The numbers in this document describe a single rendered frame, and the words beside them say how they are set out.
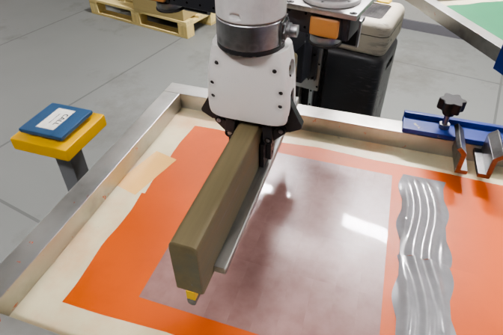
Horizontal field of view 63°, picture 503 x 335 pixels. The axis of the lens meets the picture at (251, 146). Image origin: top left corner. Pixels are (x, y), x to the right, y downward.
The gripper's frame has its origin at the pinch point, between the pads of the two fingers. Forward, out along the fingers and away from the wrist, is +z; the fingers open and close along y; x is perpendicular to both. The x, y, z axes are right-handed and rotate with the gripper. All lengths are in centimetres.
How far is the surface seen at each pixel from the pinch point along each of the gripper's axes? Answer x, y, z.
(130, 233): 8.6, 16.2, 14.0
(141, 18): -265, 188, 105
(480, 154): -23.2, -34.0, 11.3
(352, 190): -10.7, -14.1, 14.2
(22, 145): -5, 48, 15
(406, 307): 8.9, -23.1, 13.3
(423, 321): 10.1, -25.1, 13.4
